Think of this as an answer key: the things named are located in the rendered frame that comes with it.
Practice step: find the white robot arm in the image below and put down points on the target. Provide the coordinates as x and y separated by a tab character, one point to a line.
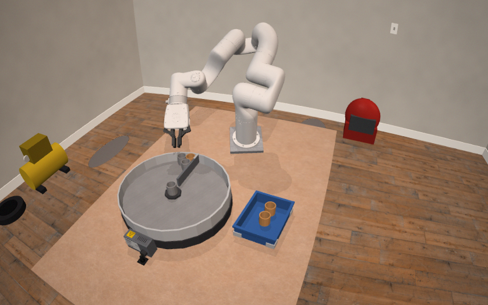
248	98

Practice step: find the grey metal bushing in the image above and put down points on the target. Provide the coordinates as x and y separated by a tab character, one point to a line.
180	157
184	163
171	188

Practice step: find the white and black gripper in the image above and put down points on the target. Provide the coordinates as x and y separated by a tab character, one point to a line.
177	117

